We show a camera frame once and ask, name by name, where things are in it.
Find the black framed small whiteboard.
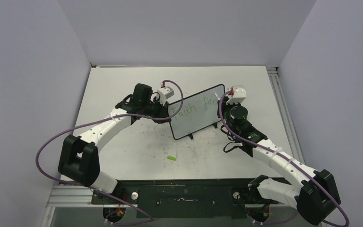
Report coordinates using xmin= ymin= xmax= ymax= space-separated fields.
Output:
xmin=168 ymin=84 xmax=225 ymax=140

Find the purple cable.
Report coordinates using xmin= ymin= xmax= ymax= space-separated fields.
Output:
xmin=218 ymin=90 xmax=351 ymax=227
xmin=35 ymin=79 xmax=185 ymax=226

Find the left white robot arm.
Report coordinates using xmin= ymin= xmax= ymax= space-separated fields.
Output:
xmin=58 ymin=83 xmax=174 ymax=204

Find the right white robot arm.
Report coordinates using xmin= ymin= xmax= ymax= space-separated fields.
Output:
xmin=217 ymin=97 xmax=347 ymax=225

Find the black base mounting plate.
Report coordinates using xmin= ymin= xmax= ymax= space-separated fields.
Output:
xmin=91 ymin=178 xmax=290 ymax=219

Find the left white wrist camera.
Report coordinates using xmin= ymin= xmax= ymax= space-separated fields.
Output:
xmin=157 ymin=87 xmax=174 ymax=99

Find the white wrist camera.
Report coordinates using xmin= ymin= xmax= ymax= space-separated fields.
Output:
xmin=226 ymin=85 xmax=247 ymax=105
xmin=157 ymin=87 xmax=174 ymax=99

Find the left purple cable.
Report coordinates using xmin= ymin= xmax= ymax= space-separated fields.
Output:
xmin=35 ymin=79 xmax=185 ymax=226

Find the green marker cap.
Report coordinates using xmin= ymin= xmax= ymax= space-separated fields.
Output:
xmin=167 ymin=156 xmax=177 ymax=161

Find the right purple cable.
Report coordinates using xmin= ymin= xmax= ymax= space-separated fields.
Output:
xmin=218 ymin=90 xmax=351 ymax=227

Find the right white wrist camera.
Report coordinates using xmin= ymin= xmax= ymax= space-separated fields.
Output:
xmin=226 ymin=85 xmax=247 ymax=105

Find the aluminium rail right side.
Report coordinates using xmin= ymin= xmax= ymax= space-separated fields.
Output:
xmin=266 ymin=67 xmax=305 ymax=163

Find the aluminium front frame rail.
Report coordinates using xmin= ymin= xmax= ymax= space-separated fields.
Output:
xmin=40 ymin=184 xmax=332 ymax=227

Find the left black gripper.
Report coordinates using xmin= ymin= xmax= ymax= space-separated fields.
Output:
xmin=141 ymin=96 xmax=171 ymax=124

